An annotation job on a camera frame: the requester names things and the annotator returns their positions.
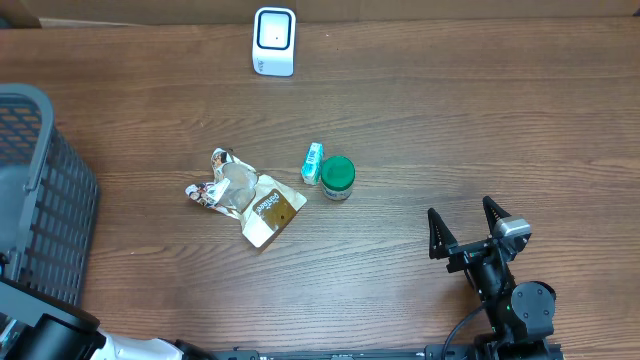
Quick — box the brown white snack bag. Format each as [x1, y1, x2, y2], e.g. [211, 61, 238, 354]
[185, 148, 307, 248]

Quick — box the white barcode scanner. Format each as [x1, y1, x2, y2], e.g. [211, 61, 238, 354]
[252, 6, 297, 77]

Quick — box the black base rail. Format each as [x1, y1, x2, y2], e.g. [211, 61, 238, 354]
[212, 345, 565, 360]

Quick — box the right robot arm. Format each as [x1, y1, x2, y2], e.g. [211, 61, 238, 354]
[424, 196, 564, 360]

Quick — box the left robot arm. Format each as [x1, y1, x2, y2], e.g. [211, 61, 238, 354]
[1, 279, 214, 360]

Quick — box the small teal white box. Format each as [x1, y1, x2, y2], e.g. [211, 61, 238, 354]
[301, 142, 324, 185]

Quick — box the grey plastic mesh basket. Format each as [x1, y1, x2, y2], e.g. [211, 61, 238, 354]
[1, 83, 100, 305]

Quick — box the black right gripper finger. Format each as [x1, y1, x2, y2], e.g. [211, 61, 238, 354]
[427, 208, 458, 259]
[482, 196, 510, 233]

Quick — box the green lid jar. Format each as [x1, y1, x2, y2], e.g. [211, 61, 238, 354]
[321, 156, 356, 201]

